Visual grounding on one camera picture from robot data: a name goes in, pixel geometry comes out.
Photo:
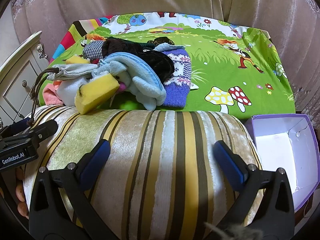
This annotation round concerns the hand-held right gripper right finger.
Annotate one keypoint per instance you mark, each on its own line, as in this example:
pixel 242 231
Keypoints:
pixel 230 165

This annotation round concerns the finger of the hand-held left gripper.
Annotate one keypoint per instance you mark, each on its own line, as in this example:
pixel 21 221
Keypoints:
pixel 23 123
pixel 42 131

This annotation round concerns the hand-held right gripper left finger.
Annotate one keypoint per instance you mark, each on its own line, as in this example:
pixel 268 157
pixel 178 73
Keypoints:
pixel 97 160

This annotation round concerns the purple cardboard box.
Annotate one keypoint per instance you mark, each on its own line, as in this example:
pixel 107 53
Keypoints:
pixel 272 150

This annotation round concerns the black white houndstooth cloth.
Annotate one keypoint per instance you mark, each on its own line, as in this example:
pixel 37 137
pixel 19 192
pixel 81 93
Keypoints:
pixel 92 50

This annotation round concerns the person's left hand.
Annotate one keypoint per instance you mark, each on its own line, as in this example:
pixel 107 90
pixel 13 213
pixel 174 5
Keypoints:
pixel 20 192

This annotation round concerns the pink cloth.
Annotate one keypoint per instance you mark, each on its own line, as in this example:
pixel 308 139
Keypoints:
pixel 51 95

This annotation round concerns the white nightstand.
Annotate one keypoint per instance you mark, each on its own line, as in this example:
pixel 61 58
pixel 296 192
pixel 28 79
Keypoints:
pixel 15 80

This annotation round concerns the striped velvet cushion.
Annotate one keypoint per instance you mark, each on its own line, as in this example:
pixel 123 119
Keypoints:
pixel 162 167

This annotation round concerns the large yellow sponge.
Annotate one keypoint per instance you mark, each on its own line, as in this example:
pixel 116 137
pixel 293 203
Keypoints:
pixel 96 93

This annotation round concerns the grey fuzzy tuft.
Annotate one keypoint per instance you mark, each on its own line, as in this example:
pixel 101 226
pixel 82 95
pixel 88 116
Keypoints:
pixel 235 231

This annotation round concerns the small yellow sponge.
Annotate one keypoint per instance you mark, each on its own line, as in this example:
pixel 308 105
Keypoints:
pixel 75 60

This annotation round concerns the light blue plush pouch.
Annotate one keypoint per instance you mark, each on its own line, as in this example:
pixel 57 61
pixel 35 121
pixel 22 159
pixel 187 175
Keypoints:
pixel 145 87

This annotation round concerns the purple knit mitten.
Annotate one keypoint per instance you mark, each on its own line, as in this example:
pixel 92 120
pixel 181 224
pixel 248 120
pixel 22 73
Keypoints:
pixel 177 90

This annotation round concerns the green cartoon printed cloth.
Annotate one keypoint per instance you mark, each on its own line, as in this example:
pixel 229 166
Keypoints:
pixel 212 62

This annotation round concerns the dark brown fuzzy cloth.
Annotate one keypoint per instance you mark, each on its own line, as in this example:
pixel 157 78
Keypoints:
pixel 120 46

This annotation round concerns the black velvet cloth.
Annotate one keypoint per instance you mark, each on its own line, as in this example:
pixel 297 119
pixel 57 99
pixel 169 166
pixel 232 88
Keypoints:
pixel 160 62

